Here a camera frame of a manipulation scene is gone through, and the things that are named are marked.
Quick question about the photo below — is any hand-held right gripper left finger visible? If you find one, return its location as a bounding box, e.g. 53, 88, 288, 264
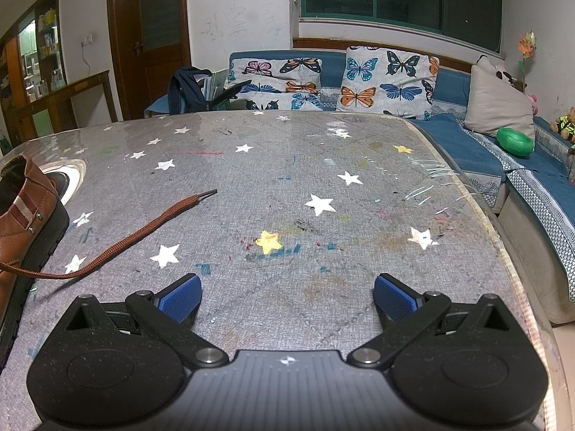
66, 273, 230, 369

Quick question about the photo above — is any dark wooden door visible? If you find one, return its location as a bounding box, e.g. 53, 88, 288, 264
106, 0, 192, 121

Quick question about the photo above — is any colourful paper flower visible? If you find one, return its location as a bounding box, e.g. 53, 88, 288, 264
516, 31, 538, 91

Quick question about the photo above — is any round black induction cooktop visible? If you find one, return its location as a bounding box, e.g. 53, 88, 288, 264
42, 162, 88, 207

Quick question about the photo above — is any grey star print tablecloth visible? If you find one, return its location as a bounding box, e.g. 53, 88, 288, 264
0, 110, 558, 431

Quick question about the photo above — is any wooden console table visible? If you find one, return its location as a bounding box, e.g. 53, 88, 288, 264
13, 70, 118, 144

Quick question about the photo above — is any beige pillow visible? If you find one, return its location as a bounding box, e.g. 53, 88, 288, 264
463, 56, 536, 147

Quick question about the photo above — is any brown shoelace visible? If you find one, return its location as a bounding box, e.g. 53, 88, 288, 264
0, 190, 219, 281

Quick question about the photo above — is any brown leather shoe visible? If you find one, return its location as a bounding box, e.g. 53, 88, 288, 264
0, 155, 70, 360

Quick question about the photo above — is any large butterfly print cushion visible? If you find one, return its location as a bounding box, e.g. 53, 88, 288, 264
336, 46, 441, 120

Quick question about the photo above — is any blue sofa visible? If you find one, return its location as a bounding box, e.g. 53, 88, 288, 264
144, 49, 575, 324

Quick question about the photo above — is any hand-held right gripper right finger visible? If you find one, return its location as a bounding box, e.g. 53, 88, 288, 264
347, 273, 517, 369

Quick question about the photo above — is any black backpack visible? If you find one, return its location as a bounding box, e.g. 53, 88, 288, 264
168, 66, 252, 115

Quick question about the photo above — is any green bowl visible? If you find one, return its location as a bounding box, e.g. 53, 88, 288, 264
496, 127, 534, 159

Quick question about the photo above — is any wooden shelf cabinet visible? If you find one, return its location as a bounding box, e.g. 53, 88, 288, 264
0, 0, 68, 144

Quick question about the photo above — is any teddy bear toy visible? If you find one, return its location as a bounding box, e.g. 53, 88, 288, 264
550, 107, 575, 143

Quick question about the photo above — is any panda plush toy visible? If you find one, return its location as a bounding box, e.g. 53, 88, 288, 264
478, 56, 522, 86

